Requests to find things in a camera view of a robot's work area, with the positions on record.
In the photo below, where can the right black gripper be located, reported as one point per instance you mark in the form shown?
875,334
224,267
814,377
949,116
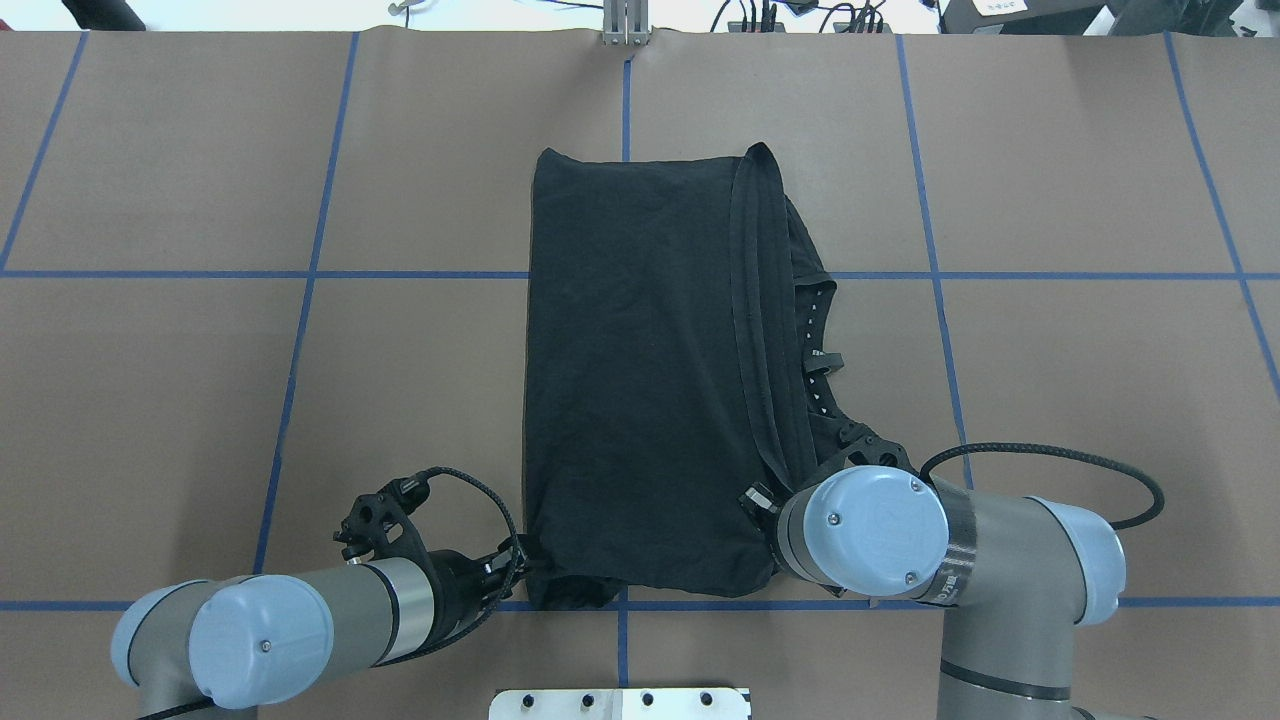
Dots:
757,503

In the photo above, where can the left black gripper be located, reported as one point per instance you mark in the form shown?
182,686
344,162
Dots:
455,586

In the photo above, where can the black printed t-shirt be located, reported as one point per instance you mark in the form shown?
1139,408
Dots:
675,357

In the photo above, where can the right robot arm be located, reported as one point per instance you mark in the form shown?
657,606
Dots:
1015,577

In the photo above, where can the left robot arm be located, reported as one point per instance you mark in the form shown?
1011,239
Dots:
224,649

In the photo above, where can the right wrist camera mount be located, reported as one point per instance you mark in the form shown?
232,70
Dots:
856,444

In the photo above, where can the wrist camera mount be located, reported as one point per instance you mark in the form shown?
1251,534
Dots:
856,444
379,527

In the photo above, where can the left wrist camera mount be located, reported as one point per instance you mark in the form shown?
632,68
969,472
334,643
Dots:
379,527

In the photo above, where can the white central pedestal column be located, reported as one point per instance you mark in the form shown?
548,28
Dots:
623,703

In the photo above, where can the aluminium frame post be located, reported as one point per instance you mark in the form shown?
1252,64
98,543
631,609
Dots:
626,23

